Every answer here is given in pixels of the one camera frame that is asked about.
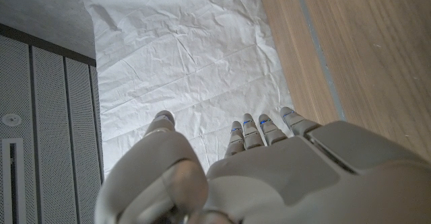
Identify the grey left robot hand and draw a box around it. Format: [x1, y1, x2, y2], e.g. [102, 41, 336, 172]
[94, 106, 431, 224]

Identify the white backdrop cloth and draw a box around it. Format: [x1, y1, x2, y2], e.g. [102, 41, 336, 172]
[82, 0, 296, 178]

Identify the ceiling slot vent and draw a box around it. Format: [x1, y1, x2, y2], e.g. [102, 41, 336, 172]
[1, 138, 25, 224]

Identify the round ceiling sensor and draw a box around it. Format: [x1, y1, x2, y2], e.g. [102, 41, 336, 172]
[1, 113, 23, 127]

